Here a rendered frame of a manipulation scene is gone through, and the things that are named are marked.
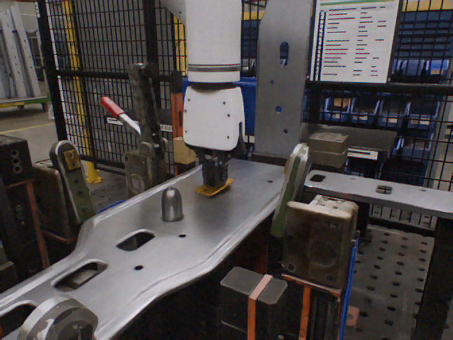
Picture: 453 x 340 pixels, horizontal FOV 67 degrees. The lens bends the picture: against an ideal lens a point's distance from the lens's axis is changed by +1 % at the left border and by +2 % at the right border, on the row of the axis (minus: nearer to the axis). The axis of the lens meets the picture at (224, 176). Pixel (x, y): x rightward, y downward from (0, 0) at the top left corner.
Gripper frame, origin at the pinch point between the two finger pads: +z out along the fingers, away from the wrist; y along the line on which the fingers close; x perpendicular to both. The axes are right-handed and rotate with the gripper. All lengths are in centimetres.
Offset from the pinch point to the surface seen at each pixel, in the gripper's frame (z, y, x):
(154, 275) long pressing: 3.1, 7.4, -25.2
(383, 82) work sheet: -12, 20, 54
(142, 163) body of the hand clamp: -0.2, -14.6, -2.8
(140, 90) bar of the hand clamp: -13.7, -14.6, -1.7
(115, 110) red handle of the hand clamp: -9.3, -22.4, -0.8
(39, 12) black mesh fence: -35, -123, 55
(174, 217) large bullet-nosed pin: 2.5, 1.3, -13.6
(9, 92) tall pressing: 64, -722, 364
